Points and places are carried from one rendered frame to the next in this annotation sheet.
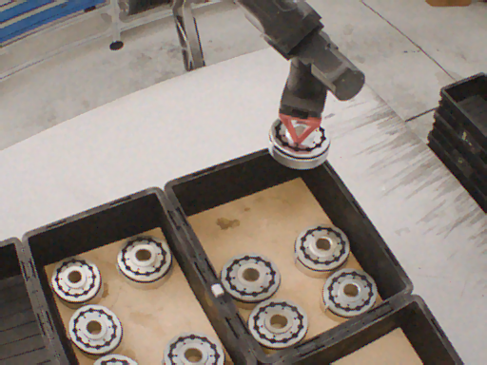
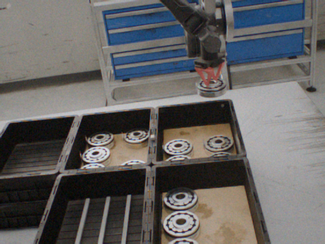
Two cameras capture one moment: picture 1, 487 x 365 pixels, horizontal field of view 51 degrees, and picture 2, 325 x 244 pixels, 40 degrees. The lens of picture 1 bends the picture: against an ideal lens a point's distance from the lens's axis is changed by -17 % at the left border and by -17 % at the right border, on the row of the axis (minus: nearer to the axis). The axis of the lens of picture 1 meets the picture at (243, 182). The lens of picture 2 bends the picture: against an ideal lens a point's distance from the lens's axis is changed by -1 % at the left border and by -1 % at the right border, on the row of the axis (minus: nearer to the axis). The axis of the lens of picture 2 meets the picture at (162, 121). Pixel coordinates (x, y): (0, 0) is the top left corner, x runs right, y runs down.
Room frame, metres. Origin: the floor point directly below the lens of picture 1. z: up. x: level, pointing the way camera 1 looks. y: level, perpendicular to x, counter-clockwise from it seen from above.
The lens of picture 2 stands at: (-0.63, -0.71, 1.73)
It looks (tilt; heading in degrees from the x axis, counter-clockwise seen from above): 29 degrees down; 32
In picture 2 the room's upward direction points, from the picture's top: 8 degrees counter-clockwise
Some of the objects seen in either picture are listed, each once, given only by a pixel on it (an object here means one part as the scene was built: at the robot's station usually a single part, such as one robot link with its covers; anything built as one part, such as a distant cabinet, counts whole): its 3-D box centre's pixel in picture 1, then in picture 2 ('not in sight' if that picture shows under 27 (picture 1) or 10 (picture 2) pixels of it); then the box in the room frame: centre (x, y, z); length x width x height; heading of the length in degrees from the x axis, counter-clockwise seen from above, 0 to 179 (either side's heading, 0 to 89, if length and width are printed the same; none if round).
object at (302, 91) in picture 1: (306, 79); (209, 51); (0.71, -0.09, 1.16); 0.10 x 0.07 x 0.07; 167
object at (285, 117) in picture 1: (301, 116); (208, 72); (0.70, -0.09, 1.09); 0.07 x 0.07 x 0.09; 77
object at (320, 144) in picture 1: (300, 134); (211, 84); (0.71, -0.09, 1.04); 0.10 x 0.10 x 0.01
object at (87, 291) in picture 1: (75, 278); (100, 138); (0.50, 0.30, 0.86); 0.10 x 0.10 x 0.01
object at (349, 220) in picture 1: (285, 259); (197, 143); (0.57, -0.08, 0.87); 0.40 x 0.30 x 0.11; 28
